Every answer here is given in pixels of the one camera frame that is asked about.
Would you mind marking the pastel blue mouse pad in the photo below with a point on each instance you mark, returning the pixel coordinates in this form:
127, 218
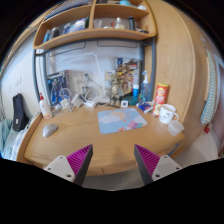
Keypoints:
119, 120

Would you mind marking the wooden wall shelf unit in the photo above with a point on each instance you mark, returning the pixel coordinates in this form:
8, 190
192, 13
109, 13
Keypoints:
134, 21

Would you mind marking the white lotion bottle red cap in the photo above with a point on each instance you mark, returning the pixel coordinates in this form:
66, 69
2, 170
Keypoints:
45, 108

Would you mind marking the grey computer mouse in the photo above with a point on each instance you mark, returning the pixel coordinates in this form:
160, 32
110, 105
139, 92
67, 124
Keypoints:
49, 130

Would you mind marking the white mug with drawing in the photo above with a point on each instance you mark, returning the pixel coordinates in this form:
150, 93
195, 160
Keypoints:
167, 113

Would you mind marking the black bag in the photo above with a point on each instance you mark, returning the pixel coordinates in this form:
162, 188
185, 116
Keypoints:
20, 118

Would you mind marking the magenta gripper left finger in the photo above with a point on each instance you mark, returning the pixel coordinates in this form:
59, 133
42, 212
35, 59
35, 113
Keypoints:
74, 167

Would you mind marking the wooden desk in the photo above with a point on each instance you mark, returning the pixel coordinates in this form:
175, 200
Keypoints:
112, 153

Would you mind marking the blue snack packet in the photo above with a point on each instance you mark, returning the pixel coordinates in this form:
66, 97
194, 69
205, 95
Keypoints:
145, 107

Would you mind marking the white power strip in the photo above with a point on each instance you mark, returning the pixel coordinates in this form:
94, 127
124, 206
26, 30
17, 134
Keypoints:
89, 104

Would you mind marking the blue boxed item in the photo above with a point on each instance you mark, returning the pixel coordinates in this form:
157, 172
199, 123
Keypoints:
58, 86

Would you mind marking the blue spray bottle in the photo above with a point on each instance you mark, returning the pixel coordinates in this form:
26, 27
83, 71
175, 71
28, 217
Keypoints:
144, 87

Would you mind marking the clear plastic container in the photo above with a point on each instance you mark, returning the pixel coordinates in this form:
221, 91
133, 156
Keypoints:
175, 127

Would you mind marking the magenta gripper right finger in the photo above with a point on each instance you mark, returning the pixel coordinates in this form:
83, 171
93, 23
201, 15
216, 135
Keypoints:
153, 167

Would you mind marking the red chips can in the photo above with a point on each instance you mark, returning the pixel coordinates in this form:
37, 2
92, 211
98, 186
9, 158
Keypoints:
160, 98

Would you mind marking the small white cube clock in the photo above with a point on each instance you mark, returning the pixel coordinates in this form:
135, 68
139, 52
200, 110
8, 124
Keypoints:
124, 103

